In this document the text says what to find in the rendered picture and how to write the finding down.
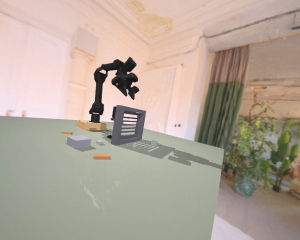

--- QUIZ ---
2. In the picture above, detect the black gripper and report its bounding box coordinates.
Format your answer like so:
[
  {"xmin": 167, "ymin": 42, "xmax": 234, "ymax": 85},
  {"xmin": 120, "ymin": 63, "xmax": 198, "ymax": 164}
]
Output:
[{"xmin": 111, "ymin": 73, "xmax": 139, "ymax": 100}]

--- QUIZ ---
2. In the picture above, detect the small white cube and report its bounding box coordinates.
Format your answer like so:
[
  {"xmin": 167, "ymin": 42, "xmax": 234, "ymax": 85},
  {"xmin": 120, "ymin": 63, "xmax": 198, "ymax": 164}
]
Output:
[{"xmin": 96, "ymin": 140, "xmax": 104, "ymax": 145}]

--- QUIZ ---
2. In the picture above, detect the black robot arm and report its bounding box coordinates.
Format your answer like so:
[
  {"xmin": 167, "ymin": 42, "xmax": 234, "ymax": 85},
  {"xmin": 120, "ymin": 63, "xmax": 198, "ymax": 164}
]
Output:
[{"xmin": 89, "ymin": 56, "xmax": 138, "ymax": 123}]

